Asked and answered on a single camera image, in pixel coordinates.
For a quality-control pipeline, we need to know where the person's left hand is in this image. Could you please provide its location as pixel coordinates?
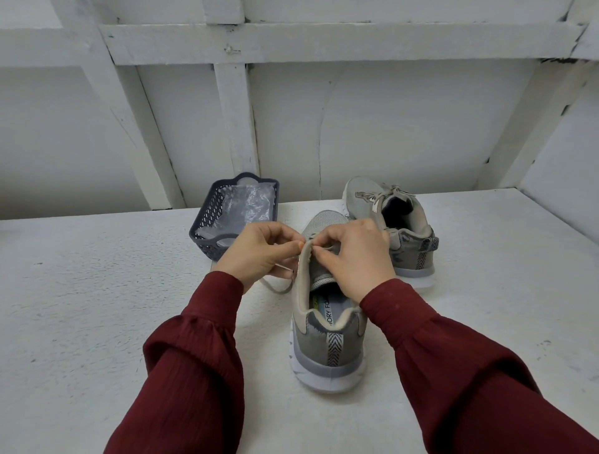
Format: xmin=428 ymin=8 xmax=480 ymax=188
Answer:
xmin=212 ymin=221 xmax=306 ymax=296

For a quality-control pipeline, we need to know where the person's right hand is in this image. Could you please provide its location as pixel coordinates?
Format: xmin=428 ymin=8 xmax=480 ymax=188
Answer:
xmin=311 ymin=218 xmax=398 ymax=305

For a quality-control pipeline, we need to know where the grey shoelace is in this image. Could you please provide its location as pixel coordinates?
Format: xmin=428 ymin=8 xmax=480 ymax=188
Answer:
xmin=260 ymin=238 xmax=338 ymax=296
xmin=356 ymin=185 xmax=413 ymax=211

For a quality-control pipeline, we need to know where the clear plastic bag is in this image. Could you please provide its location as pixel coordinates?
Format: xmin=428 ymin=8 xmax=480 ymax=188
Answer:
xmin=204 ymin=181 xmax=277 ymax=243

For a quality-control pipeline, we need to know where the grey mesh shoe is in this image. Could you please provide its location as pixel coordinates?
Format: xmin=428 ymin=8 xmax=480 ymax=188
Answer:
xmin=343 ymin=176 xmax=440 ymax=290
xmin=289 ymin=210 xmax=370 ymax=394

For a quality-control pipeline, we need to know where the person's left forearm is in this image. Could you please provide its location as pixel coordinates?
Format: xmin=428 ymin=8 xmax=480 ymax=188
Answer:
xmin=104 ymin=271 xmax=246 ymax=454

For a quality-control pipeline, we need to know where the person's right forearm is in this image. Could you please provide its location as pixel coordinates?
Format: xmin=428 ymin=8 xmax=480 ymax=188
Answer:
xmin=359 ymin=278 xmax=599 ymax=454

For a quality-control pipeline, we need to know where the dark plastic lattice basket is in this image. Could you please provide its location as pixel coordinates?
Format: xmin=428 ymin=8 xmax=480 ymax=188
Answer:
xmin=189 ymin=171 xmax=281 ymax=262

